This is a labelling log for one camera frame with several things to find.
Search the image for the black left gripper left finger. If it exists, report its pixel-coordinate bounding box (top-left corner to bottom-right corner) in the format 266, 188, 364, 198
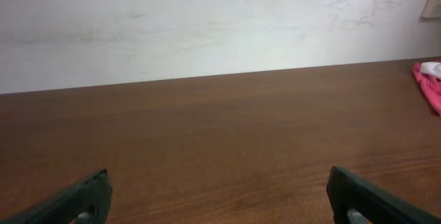
1, 169, 112, 224

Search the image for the white garment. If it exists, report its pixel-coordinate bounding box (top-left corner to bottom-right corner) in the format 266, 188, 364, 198
420, 62, 441, 79

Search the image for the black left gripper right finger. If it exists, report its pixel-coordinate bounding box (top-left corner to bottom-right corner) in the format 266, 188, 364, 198
327, 166, 440, 224

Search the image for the red garment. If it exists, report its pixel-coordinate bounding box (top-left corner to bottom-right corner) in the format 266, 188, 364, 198
412, 60, 440, 116

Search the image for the beige board on wall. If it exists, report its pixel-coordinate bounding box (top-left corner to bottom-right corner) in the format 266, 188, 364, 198
421, 0, 440, 19

